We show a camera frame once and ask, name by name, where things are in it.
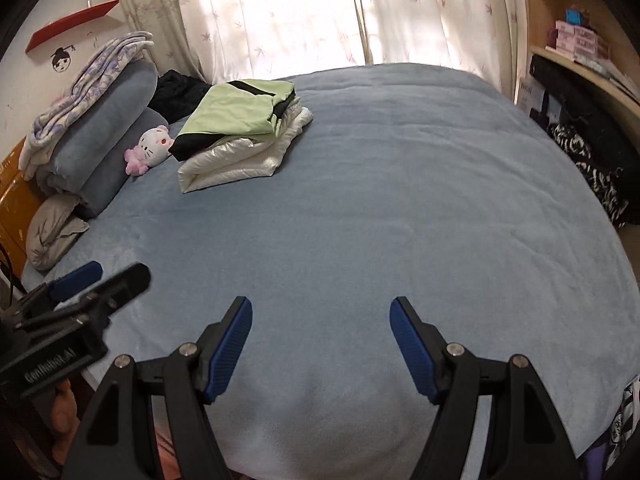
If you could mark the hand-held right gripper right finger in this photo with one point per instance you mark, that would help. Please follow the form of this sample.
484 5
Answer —
415 350

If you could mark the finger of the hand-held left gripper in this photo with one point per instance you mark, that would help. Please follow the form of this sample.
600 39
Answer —
75 277
125 282

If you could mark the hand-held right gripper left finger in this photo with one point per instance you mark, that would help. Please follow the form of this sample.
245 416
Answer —
227 350

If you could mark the green and black hooded jacket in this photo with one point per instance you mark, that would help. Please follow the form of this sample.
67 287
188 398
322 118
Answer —
230 110

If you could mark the person's left hand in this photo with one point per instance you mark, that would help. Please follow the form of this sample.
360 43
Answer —
67 407

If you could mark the beige pillow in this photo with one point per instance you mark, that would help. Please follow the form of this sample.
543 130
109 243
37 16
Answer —
50 230

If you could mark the orange wooden headboard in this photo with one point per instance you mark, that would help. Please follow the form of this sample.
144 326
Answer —
12 200

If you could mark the small blue-grey pillow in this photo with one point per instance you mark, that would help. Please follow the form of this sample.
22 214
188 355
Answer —
115 175

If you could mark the pink and white plush toy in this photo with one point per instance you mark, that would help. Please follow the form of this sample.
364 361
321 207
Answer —
152 142

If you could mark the white puffer jacket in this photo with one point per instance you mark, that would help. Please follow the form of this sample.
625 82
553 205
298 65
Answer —
235 162

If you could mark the large blue-grey pillow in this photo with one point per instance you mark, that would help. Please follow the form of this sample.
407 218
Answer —
110 110

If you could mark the purple striped folded blanket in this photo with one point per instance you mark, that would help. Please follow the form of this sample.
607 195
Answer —
95 75

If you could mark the dark patterned cloth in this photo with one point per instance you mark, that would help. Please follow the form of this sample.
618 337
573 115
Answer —
620 425

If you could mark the black and white patterned cloth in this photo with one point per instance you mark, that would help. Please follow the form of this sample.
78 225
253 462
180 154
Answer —
595 180

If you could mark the white printed box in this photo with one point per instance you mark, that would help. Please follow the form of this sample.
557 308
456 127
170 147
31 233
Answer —
530 100

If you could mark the white floral curtain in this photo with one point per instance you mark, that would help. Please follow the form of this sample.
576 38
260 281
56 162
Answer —
280 10

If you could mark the wooden desk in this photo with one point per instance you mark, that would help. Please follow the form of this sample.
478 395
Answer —
600 80

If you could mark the white papers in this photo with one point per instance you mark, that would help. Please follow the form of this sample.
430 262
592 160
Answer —
612 72

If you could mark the stack of pink boxes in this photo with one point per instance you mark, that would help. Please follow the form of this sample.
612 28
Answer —
580 40

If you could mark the small blue object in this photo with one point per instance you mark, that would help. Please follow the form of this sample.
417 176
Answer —
575 16

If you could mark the face wall sticker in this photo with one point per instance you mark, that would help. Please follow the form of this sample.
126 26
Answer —
62 60

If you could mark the red wall shelf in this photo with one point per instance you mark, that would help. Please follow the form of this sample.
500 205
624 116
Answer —
75 22

